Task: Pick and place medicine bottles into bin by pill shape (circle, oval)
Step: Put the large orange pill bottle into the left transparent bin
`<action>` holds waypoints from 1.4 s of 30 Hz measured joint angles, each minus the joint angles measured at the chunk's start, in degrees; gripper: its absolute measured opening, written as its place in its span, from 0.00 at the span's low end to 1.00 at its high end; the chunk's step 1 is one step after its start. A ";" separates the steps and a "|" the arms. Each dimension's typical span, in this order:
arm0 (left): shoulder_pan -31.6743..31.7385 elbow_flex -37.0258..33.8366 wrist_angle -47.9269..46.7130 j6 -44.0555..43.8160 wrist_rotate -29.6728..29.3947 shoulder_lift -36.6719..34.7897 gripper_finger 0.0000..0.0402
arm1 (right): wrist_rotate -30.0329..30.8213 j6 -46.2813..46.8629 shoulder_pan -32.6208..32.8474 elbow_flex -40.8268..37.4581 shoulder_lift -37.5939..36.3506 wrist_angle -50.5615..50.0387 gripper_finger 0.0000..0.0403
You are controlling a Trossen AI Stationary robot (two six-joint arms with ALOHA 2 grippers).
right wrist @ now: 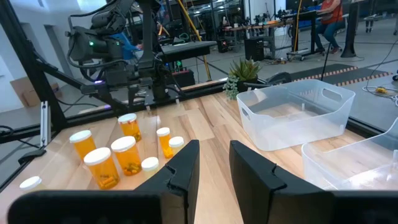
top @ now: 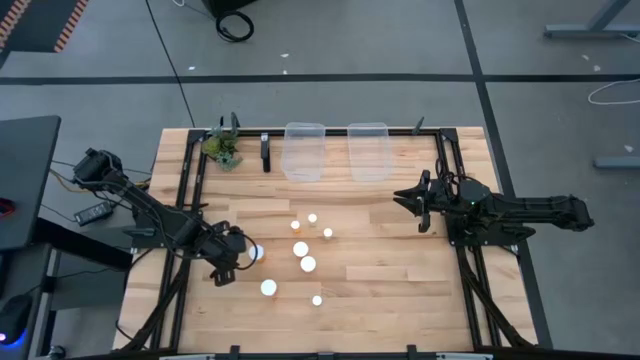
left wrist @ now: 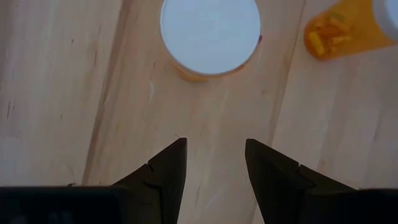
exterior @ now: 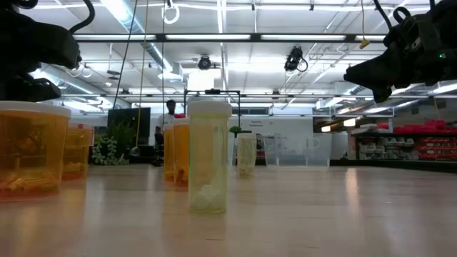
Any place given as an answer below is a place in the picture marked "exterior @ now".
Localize round black overhead camera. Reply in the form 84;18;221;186
197;55;213;71

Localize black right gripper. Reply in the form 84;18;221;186
343;37;447;105

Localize yellow hanging plug cord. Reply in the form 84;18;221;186
359;0;371;50

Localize shelf with red bins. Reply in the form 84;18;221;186
351;119;457;161

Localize black camera with cable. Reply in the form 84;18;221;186
283;45;308;74

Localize black table frame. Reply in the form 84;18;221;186
87;156;457;175

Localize tall yellow pill bottle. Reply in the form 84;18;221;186
187;99;233;215

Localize person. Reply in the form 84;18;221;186
154;99;179;168

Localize short yellow pill bottle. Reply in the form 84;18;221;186
236;133;258;178

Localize yellow hanging rope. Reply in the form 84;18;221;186
129;0;150;158

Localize black monitor screen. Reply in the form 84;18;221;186
107;107;151;146

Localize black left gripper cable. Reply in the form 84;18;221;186
69;0;96;36

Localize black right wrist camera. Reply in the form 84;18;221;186
394;12;442;54

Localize orange pill bottle white cap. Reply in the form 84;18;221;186
173;118;190;186
0;101;72;201
163;124;176;181
63;123;95;181

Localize black background rig frame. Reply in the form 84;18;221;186
183;89;242;119

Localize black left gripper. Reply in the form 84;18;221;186
0;0;83;103

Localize green succulent plant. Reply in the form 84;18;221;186
91;119;137;166

